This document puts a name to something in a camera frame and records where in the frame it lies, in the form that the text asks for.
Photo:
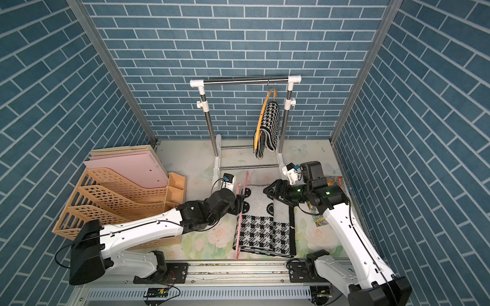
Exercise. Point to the smiley plaid black white scarf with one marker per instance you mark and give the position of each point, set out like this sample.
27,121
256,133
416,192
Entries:
267,226

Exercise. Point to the orange plastic file organizer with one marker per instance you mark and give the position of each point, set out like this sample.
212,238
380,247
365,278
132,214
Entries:
104,195

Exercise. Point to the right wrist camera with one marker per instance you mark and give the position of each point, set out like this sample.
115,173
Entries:
293,173

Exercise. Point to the left aluminium corner post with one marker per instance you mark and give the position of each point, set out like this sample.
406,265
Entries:
85,20

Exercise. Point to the colourful picture book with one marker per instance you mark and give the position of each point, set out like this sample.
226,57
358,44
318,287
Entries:
323,194

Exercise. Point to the green circuit board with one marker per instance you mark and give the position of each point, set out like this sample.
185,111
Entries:
157,293

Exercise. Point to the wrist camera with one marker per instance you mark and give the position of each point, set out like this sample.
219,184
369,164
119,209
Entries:
228,181
293,173

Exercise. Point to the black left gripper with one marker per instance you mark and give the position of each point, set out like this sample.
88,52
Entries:
237,203

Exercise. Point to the right aluminium corner post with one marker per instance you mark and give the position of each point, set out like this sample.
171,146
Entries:
378,39

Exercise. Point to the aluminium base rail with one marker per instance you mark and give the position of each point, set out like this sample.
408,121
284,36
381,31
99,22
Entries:
228,282

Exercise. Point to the orange clothes hanger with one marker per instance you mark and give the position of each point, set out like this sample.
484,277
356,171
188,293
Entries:
273,92

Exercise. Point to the white steel clothes rack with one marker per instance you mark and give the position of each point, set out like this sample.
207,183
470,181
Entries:
231,128

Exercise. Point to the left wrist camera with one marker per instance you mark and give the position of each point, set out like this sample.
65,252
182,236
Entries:
228,181

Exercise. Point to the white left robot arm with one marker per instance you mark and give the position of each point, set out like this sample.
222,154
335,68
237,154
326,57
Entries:
98,250

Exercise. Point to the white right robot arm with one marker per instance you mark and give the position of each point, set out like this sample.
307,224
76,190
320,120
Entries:
371,281

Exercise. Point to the pink clothes hanger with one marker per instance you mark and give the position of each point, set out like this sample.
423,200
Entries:
240,191

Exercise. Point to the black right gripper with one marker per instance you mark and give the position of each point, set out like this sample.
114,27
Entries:
284,192

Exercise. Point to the houndstooth black white scarf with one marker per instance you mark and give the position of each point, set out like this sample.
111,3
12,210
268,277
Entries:
269,130

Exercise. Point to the aluminium corner post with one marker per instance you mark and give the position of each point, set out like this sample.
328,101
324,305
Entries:
85,20
378,39

